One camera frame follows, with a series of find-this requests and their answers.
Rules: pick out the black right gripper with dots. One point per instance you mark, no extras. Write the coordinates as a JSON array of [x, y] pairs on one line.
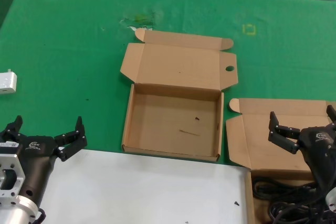
[[320, 150]]

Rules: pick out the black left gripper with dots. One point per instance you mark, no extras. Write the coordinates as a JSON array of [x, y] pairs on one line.
[[39, 161]]

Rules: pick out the green table cloth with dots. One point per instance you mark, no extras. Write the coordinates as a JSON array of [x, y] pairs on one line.
[[65, 37]]

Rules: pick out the white USB charger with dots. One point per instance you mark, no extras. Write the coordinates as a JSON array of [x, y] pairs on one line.
[[6, 82]]

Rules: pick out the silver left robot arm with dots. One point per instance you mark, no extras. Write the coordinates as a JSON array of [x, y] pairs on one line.
[[18, 211]]

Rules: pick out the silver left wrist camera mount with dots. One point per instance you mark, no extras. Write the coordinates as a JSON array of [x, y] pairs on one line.
[[10, 161]]

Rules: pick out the open cardboard box with hole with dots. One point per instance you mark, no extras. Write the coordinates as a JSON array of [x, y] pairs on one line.
[[178, 58]]

